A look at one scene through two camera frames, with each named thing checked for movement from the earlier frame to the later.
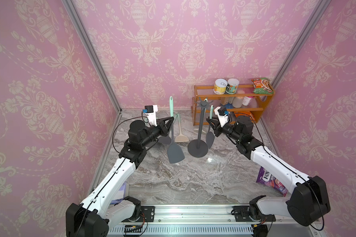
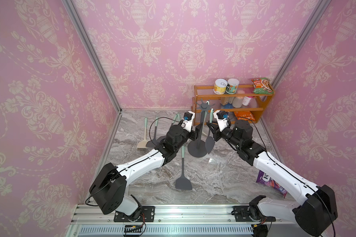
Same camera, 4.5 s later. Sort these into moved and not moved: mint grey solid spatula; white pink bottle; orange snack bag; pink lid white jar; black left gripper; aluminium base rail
Moved: mint grey solid spatula; black left gripper
Not moved: aluminium base rail; pink lid white jar; white pink bottle; orange snack bag
